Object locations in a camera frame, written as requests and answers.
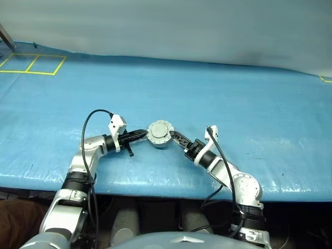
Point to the brown rounded object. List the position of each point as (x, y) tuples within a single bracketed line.
[(18, 220)]

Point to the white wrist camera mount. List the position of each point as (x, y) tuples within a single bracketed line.
[(116, 124), (212, 135)]

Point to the grey robot torso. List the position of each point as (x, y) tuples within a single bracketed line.
[(155, 241)]

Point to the grey rounded shape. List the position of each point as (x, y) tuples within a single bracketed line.
[(197, 223), (125, 225)]

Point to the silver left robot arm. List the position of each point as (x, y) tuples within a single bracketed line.
[(85, 155)]

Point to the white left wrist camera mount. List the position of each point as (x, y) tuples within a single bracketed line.
[(116, 124)]

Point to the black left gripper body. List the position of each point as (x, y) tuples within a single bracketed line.
[(124, 141)]

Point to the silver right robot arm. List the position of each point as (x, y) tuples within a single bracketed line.
[(243, 186)]

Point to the blue plastic table cover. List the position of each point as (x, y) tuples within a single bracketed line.
[(207, 98)]

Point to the round grey motor lid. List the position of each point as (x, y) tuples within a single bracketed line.
[(159, 131)]

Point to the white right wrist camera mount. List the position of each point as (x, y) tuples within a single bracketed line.
[(212, 135)]

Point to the yellow tape double square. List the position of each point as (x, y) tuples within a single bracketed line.
[(60, 65)]

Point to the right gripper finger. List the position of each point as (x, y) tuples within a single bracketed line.
[(181, 142), (182, 137)]

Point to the slanted metal pole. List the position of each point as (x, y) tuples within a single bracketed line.
[(6, 37)]

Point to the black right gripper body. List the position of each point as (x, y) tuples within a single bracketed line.
[(197, 147)]

